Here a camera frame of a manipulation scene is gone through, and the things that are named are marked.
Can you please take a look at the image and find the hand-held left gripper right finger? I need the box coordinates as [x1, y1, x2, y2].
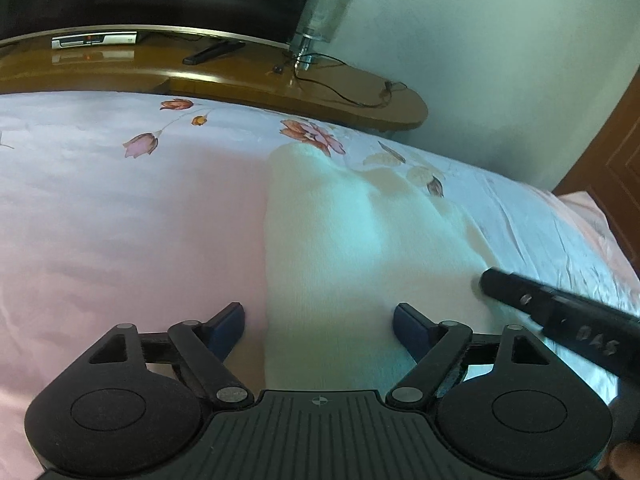
[386, 302, 549, 409]

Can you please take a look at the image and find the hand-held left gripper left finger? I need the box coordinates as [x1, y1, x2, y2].
[87, 302, 256, 410]

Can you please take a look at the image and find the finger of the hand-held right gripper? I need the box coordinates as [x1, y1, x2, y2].
[478, 267, 640, 379]

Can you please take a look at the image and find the white knit garment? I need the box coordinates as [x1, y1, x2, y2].
[262, 142, 548, 397]

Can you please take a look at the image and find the person's right hand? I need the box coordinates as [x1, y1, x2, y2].
[606, 442, 640, 480]

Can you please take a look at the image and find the pink floral bed sheet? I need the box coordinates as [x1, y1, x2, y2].
[0, 91, 640, 480]

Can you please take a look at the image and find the wooden door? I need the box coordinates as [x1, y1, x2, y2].
[552, 62, 640, 281]

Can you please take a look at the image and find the wooden curved shelf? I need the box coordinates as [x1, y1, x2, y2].
[0, 30, 430, 134]

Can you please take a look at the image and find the black remote control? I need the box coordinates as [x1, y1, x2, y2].
[182, 41, 247, 66]

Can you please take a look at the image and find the silver set-top box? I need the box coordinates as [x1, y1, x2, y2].
[51, 31, 139, 51]

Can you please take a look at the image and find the clear glass vase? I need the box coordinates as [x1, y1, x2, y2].
[289, 0, 357, 69]

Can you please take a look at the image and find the black cable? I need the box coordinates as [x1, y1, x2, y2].
[272, 51, 409, 110]

